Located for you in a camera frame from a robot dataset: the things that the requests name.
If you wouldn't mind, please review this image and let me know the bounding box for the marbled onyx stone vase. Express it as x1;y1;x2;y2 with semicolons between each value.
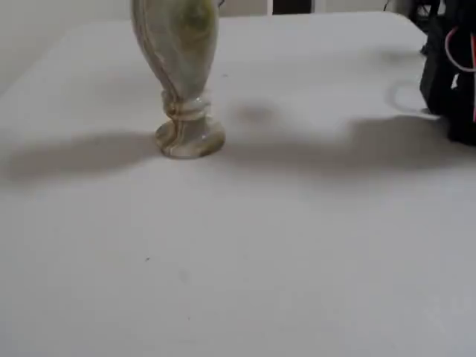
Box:
129;0;227;160

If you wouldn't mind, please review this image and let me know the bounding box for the dark furniture with white bars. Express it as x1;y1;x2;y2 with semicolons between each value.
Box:
266;0;317;16

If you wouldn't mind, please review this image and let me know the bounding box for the white cable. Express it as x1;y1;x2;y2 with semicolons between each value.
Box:
388;79;442;115

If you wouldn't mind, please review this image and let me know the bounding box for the pink cable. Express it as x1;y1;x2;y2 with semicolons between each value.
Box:
445;26;476;73

